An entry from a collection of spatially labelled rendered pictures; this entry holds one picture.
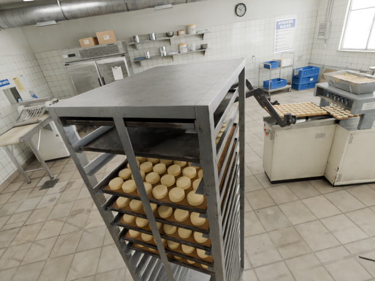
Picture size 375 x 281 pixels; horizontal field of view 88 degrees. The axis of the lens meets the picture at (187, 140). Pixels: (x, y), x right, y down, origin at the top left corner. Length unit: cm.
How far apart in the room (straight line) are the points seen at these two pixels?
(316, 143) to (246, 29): 467
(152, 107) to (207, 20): 597
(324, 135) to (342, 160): 34
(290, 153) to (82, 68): 476
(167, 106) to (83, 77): 516
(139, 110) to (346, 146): 251
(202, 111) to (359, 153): 262
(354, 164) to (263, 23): 504
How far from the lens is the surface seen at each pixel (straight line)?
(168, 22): 617
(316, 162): 296
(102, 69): 539
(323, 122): 270
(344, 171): 298
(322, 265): 237
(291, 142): 263
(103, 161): 78
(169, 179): 69
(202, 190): 53
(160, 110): 42
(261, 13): 694
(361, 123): 268
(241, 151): 114
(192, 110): 39
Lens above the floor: 194
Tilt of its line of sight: 28 degrees down
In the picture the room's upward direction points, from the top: 9 degrees counter-clockwise
